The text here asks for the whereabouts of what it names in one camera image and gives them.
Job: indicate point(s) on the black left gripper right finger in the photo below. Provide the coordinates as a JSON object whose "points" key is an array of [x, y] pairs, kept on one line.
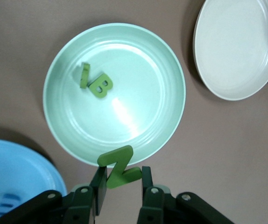
{"points": [[152, 207]]}

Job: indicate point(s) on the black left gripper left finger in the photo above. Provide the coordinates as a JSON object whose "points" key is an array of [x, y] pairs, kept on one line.
{"points": [[82, 205]]}

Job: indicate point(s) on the green letter N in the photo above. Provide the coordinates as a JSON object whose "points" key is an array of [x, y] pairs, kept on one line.
{"points": [[117, 172]]}

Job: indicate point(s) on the blue letter E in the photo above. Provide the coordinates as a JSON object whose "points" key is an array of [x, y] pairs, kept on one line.
{"points": [[8, 205]]}

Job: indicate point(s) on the green letter B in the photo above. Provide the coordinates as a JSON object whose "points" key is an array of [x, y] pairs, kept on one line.
{"points": [[96, 81]]}

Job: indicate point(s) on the green number 9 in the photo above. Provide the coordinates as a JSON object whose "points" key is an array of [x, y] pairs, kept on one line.
{"points": [[84, 77]]}

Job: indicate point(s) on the blue plate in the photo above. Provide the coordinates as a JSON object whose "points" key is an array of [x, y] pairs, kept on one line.
{"points": [[19, 168]]}

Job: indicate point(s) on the green plate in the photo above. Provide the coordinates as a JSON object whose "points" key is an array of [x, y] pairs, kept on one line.
{"points": [[136, 81]]}

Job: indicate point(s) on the brown table cover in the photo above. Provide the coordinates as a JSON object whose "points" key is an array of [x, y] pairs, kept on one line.
{"points": [[19, 70]]}

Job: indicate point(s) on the beige plate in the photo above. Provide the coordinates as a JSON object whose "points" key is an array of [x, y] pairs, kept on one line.
{"points": [[232, 46]]}

